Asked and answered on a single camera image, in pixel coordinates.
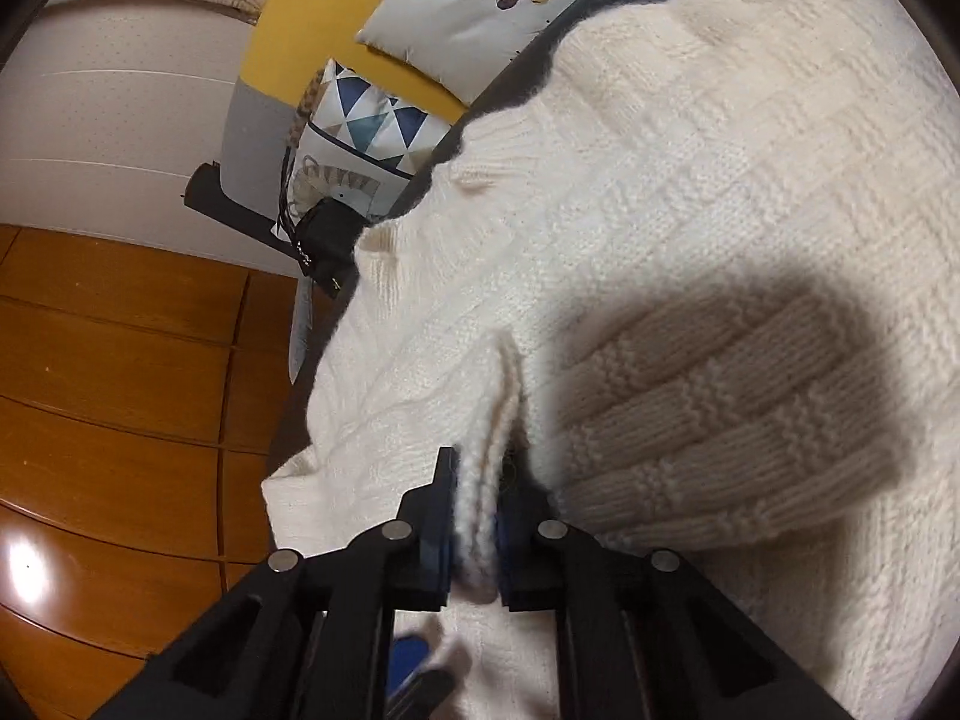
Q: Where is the grey yellow blue sofa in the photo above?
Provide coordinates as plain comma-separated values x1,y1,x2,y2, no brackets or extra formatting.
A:
221,0,653,383

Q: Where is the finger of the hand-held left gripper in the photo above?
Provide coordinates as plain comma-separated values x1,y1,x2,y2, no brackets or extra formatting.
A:
386,634,458,720

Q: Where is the white knit sweater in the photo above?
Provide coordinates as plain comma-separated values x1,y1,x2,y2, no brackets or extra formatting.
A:
259,0,960,720

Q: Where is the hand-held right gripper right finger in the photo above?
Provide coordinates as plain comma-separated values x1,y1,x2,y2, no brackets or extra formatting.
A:
495,450,856,720

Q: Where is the deer print pillow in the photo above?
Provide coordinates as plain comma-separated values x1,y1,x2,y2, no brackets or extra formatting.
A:
354,0,657,107

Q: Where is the triangle pattern pillow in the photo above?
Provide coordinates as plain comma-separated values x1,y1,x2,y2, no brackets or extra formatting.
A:
296,58,451,170

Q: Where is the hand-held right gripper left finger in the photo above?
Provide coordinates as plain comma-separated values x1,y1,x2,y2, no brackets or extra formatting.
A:
90,446,460,720

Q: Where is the black handbag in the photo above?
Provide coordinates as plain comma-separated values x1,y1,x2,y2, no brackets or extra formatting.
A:
274,195,376,297

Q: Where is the cat print pillow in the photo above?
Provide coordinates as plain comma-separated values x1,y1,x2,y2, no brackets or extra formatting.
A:
281,127,421,226

